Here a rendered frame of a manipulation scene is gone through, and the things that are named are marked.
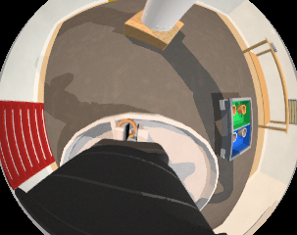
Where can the grey two-compartment bin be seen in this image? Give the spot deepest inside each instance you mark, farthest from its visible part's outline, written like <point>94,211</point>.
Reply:
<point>231,123</point>

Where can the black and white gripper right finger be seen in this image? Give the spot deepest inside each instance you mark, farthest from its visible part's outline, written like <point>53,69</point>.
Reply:
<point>142,134</point>

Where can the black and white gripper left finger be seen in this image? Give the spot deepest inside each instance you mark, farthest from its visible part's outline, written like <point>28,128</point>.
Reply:
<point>122,132</point>

